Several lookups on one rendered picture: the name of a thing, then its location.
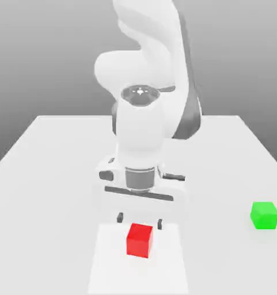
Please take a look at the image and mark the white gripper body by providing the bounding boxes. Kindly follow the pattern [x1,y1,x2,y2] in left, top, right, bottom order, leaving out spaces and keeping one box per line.
[101,184,188,214]

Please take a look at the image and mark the small red cube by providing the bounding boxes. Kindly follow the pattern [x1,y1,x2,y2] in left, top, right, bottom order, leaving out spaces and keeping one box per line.
[126,222,154,259]

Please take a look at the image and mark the small green cube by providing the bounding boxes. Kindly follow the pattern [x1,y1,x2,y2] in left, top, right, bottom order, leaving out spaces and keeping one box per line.
[250,201,277,230]

